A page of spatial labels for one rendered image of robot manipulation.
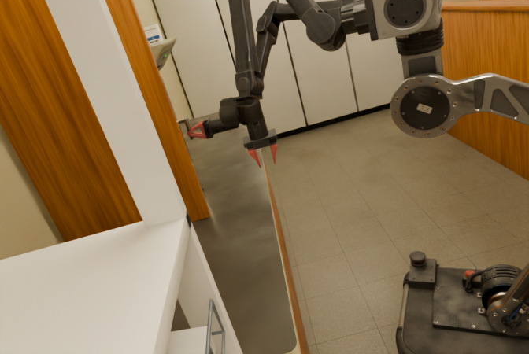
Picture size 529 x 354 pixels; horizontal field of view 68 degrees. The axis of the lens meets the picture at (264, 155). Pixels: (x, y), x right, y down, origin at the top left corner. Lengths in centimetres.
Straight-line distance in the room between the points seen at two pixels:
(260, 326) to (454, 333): 102
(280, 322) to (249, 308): 9
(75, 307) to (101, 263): 6
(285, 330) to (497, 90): 86
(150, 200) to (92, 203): 95
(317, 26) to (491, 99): 54
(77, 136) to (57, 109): 9
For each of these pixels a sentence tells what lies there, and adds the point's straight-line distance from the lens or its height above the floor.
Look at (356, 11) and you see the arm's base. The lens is 103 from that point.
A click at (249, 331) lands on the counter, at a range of 89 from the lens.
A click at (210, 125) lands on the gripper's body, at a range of 155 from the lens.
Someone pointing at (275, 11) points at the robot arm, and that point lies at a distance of 167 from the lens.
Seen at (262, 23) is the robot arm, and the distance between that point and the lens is 164.
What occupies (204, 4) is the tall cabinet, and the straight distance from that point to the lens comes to 436.
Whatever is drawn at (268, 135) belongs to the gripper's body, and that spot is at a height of 119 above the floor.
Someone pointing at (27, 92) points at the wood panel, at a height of 149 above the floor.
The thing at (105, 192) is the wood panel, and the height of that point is 113.
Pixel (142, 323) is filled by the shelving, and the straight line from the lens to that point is 33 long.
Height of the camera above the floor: 155
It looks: 21 degrees down
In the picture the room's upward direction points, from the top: 16 degrees counter-clockwise
